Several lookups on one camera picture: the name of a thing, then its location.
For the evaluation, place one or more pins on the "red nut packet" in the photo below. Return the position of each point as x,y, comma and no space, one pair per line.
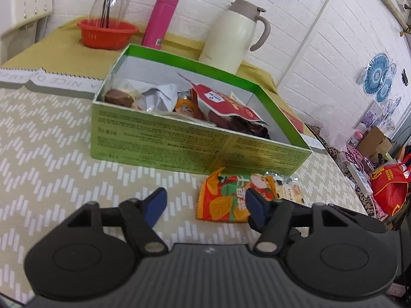
224,102

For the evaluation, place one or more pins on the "white snack packet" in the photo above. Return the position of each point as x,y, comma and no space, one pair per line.
159,98

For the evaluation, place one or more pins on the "orange snack packet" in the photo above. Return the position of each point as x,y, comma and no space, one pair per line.
218,202

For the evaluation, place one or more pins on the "clear barcode snack packet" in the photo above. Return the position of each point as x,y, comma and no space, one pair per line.
117,98

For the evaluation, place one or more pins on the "black chopsticks pair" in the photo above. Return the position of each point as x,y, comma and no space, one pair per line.
107,0

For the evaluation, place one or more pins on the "wooden pole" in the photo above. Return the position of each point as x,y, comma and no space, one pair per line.
388,1

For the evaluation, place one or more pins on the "white water dispenser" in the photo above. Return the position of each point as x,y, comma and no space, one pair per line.
29,3

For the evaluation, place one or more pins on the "dark red dates bag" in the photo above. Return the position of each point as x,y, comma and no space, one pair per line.
244,125

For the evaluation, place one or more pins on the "pink capped bottle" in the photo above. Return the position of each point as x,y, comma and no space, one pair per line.
356,138

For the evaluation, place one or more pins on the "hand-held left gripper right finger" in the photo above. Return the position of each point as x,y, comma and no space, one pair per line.
255,204

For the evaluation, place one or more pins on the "leopard print cloth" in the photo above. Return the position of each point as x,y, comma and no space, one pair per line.
334,154

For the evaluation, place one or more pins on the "cream cheese snack packet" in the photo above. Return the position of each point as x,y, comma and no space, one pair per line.
289,192

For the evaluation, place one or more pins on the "yellow tablecloth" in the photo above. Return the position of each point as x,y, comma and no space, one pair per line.
48,48

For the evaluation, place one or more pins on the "white power strip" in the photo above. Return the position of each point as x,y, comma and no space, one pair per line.
359,178

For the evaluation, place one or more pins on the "blue round wall decoration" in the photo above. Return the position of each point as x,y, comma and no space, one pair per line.
378,70

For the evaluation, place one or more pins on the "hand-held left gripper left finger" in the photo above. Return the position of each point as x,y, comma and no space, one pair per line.
157,201

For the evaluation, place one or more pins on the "red shopping bag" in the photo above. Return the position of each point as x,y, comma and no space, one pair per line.
388,186

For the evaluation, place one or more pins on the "red plastic basket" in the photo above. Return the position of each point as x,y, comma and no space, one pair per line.
106,37

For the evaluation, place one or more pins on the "patterned zigzag table cloth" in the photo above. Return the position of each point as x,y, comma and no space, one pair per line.
48,141

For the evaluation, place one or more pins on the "pink thermos bottle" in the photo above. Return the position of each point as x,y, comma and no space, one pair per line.
159,19

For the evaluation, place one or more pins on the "green cardboard box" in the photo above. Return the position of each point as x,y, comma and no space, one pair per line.
160,144

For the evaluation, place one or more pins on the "purple floral bag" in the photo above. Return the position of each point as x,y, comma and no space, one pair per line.
375,115

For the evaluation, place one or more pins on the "cream thermal jug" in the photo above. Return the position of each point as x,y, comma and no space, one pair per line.
224,38

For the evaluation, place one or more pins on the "brown cardboard box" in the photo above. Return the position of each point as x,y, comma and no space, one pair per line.
374,144

